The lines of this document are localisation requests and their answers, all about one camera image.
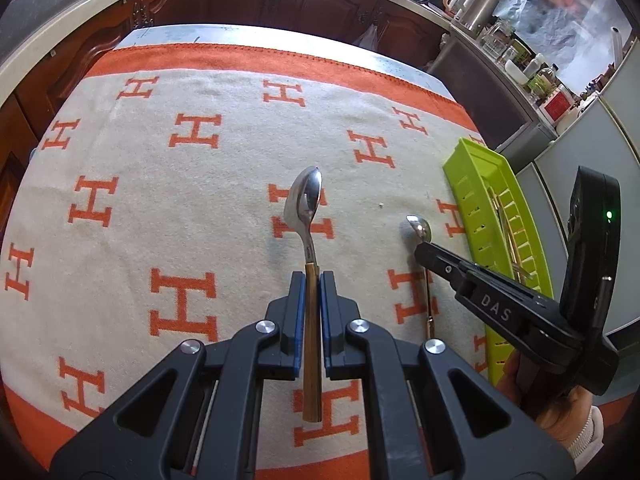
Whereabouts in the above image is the person's right hand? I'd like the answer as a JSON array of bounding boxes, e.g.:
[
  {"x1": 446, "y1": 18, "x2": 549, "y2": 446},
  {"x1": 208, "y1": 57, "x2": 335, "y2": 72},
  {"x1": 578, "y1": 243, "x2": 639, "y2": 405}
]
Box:
[{"x1": 494, "y1": 352, "x2": 594, "y2": 442}]

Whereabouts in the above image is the glass jar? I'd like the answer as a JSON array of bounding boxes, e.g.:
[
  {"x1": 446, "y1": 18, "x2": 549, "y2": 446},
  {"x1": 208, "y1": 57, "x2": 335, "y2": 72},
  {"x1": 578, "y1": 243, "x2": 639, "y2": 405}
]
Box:
[{"x1": 481, "y1": 22, "x2": 518, "y2": 63}]

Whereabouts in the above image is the steel electric kettle pink handle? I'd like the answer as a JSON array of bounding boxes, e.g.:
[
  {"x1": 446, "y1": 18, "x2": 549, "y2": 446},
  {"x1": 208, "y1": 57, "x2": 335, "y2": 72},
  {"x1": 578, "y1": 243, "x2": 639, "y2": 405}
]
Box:
[{"x1": 446, "y1": 0, "x2": 497, "y2": 32}]

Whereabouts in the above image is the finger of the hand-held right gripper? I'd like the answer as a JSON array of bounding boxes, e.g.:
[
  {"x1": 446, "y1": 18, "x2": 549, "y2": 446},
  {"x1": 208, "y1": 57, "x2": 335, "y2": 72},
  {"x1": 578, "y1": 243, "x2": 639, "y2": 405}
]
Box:
[
  {"x1": 424, "y1": 240, "x2": 564, "y2": 312},
  {"x1": 414, "y1": 245, "x2": 572, "y2": 349}
]

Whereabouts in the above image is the hanging clear plastic bag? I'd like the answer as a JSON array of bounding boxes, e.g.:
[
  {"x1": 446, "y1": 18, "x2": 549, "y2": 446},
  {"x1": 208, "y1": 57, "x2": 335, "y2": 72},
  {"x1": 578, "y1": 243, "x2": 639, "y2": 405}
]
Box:
[{"x1": 351, "y1": 24, "x2": 379, "y2": 52}]

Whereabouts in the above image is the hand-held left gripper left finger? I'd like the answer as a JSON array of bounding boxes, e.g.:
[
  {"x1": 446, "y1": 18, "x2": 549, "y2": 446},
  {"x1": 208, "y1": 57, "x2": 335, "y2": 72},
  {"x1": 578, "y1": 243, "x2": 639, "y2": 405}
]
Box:
[{"x1": 50, "y1": 270, "x2": 307, "y2": 480}]

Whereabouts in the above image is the clear plastic wall sheet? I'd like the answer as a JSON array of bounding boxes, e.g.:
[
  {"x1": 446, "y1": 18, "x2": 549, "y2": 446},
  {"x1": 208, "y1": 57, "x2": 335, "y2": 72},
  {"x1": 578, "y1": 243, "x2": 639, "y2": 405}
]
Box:
[{"x1": 499, "y1": 0, "x2": 617, "y2": 97}]

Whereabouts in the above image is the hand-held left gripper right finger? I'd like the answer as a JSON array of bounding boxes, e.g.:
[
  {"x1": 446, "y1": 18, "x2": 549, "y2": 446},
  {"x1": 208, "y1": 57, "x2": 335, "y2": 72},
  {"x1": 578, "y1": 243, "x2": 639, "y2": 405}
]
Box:
[{"x1": 321, "y1": 270, "x2": 577, "y2": 480}]

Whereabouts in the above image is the clear bottle with green label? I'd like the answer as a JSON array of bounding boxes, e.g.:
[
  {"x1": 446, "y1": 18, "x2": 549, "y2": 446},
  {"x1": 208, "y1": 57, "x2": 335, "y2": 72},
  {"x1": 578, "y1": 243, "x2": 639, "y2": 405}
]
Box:
[{"x1": 527, "y1": 62, "x2": 559, "y2": 97}]

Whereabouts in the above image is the small steel spoon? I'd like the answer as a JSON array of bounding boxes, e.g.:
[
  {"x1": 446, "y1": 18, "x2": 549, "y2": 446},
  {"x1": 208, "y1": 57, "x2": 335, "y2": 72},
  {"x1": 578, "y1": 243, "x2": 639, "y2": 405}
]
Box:
[{"x1": 406, "y1": 215, "x2": 437, "y2": 342}]

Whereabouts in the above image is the white roll tube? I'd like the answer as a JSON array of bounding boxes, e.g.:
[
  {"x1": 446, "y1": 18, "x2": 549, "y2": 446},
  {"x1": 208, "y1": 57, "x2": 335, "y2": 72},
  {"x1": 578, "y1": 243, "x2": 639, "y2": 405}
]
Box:
[{"x1": 607, "y1": 25, "x2": 627, "y2": 62}]

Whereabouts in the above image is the grey cabinet appliance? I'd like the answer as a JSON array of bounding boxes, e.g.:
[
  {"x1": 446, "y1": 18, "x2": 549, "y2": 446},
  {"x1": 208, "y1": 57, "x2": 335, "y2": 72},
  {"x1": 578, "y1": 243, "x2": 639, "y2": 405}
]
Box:
[{"x1": 426, "y1": 24, "x2": 559, "y2": 172}]

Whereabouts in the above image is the steel spoon with wooden handle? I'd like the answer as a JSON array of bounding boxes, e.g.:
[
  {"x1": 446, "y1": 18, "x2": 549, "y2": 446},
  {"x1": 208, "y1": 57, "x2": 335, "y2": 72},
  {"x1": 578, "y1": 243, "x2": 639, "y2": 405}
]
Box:
[{"x1": 282, "y1": 165, "x2": 325, "y2": 422}]

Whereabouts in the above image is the golden yellow chopstick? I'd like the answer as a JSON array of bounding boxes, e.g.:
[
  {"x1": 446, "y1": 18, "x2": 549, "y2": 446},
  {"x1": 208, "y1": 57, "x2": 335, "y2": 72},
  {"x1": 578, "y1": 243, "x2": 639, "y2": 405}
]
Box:
[
  {"x1": 490, "y1": 187, "x2": 526, "y2": 276},
  {"x1": 492, "y1": 189, "x2": 532, "y2": 281}
]

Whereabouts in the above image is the grey refrigerator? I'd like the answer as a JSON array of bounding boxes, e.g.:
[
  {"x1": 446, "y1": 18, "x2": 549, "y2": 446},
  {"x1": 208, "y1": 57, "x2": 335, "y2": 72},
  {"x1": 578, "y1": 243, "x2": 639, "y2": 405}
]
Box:
[{"x1": 514, "y1": 40, "x2": 640, "y2": 342}]

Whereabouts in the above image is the orange and beige printed blanket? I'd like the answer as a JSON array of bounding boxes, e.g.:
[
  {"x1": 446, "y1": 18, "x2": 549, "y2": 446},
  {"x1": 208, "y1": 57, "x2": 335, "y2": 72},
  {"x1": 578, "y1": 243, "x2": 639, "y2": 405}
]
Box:
[{"x1": 0, "y1": 42, "x2": 606, "y2": 480}]

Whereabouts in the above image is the white kitchen countertop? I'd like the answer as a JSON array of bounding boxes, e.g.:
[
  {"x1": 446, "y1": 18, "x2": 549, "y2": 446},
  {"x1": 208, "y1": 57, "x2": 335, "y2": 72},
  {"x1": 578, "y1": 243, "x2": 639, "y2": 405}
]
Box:
[{"x1": 0, "y1": 0, "x2": 453, "y2": 107}]

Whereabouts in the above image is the green plastic utensil tray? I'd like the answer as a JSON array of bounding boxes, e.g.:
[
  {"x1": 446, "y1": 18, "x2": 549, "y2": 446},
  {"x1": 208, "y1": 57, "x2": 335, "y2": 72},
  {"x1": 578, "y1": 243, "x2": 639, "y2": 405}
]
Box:
[{"x1": 442, "y1": 137, "x2": 555, "y2": 382}]

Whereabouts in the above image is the jar with red label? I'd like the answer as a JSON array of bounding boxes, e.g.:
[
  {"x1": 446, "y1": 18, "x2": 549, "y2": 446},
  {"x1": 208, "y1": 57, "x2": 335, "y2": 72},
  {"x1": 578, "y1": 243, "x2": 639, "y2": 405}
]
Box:
[{"x1": 542, "y1": 87, "x2": 574, "y2": 122}]

